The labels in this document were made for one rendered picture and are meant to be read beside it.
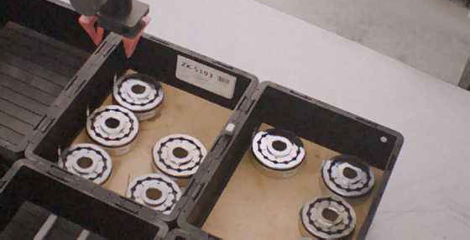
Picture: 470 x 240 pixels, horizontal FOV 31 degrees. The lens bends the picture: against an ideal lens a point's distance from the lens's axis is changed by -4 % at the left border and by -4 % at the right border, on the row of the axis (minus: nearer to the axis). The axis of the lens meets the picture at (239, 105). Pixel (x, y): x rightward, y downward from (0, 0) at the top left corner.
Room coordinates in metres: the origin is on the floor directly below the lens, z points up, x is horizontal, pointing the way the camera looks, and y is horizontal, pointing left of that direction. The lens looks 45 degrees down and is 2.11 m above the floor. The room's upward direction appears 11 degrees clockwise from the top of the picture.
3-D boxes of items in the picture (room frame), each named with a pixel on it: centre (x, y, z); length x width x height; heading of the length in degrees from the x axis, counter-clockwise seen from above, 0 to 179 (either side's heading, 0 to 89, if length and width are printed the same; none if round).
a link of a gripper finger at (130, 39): (1.12, 0.22, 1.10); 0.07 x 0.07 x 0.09; 75
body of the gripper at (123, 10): (1.12, 0.23, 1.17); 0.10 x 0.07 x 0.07; 75
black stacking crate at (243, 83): (1.10, 0.16, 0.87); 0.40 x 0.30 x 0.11; 165
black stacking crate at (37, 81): (1.18, 0.45, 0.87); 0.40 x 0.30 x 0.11; 165
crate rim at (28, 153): (1.10, 0.16, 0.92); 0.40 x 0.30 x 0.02; 165
